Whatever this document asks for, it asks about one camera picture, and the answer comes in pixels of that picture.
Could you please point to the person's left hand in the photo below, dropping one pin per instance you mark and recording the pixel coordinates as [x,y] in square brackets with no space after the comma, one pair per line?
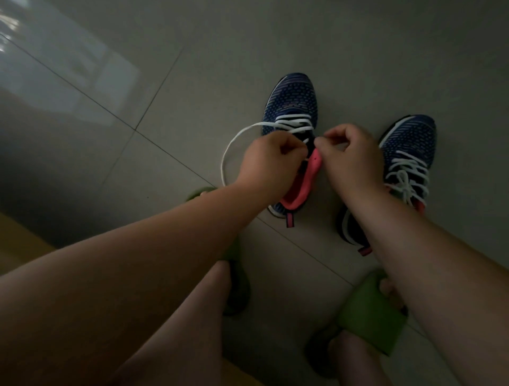
[270,163]

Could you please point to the person's right hand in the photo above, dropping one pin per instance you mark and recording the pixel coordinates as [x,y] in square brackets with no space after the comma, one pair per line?
[352,159]

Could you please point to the white shoelace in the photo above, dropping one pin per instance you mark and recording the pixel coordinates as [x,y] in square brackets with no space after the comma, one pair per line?
[224,155]
[409,179]

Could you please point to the blue knit sneaker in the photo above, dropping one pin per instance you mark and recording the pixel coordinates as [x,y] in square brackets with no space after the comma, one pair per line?
[294,91]
[413,135]

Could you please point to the person's left forearm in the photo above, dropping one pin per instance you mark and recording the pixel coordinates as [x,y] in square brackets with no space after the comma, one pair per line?
[103,294]

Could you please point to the person's right forearm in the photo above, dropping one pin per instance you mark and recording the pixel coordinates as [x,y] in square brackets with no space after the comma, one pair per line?
[441,286]

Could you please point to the person's right leg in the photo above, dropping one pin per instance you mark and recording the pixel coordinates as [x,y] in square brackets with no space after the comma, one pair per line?
[358,358]

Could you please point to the person's leg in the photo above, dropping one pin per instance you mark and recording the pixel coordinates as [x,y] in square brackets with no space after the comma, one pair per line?
[358,358]
[179,346]

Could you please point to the person's left leg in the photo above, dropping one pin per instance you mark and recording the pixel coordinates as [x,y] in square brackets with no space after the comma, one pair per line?
[179,346]

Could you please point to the green foam slipper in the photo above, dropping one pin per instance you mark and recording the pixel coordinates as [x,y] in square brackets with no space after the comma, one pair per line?
[236,290]
[370,314]

